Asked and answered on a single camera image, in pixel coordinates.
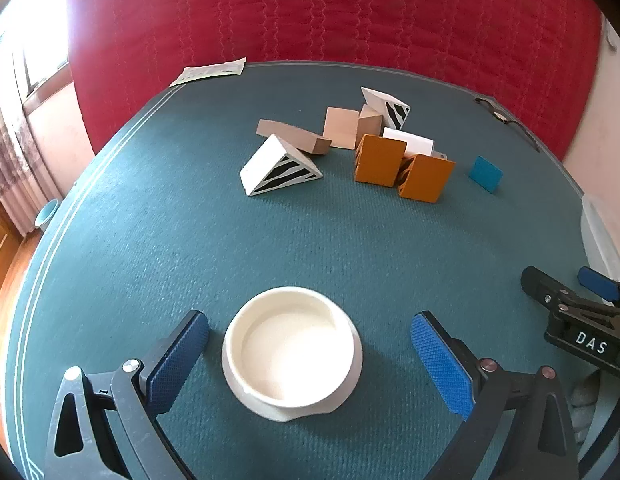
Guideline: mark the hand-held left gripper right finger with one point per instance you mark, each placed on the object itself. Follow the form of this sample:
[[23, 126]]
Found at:
[[442, 365]]

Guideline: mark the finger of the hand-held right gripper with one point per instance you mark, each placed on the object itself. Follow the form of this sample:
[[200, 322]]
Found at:
[[597, 282], [540, 285]]

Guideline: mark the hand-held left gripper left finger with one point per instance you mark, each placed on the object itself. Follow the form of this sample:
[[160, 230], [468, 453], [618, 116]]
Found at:
[[177, 360]]

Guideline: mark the clear plastic bowl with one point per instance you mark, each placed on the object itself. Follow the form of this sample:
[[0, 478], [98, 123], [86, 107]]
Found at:
[[597, 230]]

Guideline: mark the white round bowl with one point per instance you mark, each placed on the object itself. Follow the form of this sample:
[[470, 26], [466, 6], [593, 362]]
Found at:
[[290, 345]]

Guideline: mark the blue block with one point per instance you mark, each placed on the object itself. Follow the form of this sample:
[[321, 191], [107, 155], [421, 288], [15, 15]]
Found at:
[[485, 174]]

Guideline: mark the orange black-striped block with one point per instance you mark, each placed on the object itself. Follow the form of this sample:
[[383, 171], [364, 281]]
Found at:
[[427, 180]]

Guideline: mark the plain white block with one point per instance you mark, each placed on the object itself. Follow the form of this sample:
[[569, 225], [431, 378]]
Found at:
[[415, 142]]

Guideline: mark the plain orange block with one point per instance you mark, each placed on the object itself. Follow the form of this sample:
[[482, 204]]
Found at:
[[380, 160]]

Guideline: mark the white zebra-striped wedge block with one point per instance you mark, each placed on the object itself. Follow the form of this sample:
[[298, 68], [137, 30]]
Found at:
[[262, 167], [385, 102]]

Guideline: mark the tan wooden block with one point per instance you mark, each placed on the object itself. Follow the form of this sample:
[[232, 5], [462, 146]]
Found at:
[[340, 127], [370, 122]]

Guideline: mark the brown wooden block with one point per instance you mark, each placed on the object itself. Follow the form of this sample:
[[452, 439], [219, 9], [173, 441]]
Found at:
[[290, 136]]

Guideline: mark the teal cup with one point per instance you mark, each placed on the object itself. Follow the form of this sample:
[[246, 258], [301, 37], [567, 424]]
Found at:
[[46, 212]]

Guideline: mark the patterned curtain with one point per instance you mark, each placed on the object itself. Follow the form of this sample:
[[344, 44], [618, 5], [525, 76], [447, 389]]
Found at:
[[15, 160]]

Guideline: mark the white paper slip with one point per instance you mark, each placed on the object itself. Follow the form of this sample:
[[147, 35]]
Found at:
[[210, 71]]

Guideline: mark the red quilted blanket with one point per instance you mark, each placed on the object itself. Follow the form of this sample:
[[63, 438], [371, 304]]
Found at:
[[315, 10]]

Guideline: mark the window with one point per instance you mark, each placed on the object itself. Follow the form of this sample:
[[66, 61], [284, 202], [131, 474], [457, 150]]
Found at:
[[35, 20]]

